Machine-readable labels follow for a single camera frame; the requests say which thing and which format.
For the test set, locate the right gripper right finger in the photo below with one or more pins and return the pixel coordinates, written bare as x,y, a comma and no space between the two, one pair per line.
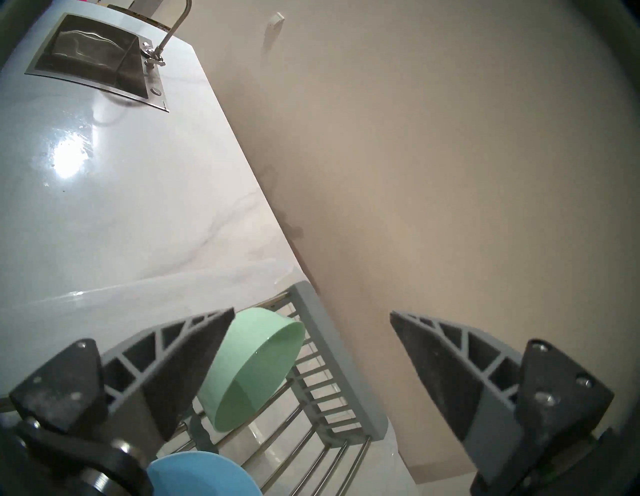
445,370

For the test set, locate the blue plastic bowl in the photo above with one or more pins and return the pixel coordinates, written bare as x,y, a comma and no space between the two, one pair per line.
200,475

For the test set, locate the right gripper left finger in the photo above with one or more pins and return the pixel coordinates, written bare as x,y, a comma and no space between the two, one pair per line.
190,360

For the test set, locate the grey dish drying rack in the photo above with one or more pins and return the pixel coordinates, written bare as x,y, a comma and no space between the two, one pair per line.
340,357

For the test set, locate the stainless steel sink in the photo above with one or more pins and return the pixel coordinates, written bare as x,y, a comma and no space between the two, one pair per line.
85,55

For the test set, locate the white wall socket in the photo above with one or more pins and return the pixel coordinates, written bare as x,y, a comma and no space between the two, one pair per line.
277,20

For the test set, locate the steel gooseneck faucet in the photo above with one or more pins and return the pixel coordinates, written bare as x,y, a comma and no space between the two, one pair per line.
172,30

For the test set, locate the green plastic bowl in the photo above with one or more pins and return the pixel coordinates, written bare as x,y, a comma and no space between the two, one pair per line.
250,365

